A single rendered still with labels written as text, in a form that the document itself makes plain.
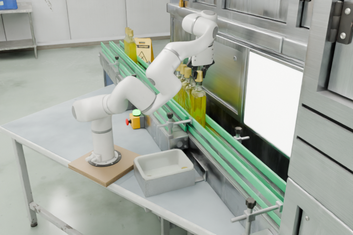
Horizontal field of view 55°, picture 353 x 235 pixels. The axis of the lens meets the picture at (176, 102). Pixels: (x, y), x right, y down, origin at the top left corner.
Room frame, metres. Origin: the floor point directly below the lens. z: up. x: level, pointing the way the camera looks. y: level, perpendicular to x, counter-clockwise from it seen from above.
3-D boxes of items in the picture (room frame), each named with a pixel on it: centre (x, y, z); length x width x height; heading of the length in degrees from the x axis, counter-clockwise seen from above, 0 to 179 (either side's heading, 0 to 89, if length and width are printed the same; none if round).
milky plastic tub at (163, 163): (1.23, 0.06, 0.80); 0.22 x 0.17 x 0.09; 112
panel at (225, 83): (1.34, -0.29, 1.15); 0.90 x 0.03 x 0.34; 22
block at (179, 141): (1.38, -0.01, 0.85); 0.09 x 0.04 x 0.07; 112
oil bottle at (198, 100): (1.45, -0.10, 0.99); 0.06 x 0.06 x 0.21; 22
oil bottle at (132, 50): (2.53, 0.34, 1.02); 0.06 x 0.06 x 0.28; 22
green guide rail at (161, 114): (2.21, 0.35, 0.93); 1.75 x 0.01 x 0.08; 22
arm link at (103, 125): (1.37, 0.35, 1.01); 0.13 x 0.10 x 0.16; 126
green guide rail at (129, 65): (2.24, 0.28, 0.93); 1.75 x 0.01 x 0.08; 22
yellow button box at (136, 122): (1.75, 0.23, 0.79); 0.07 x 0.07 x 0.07; 22
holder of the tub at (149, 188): (1.24, 0.03, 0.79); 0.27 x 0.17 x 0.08; 112
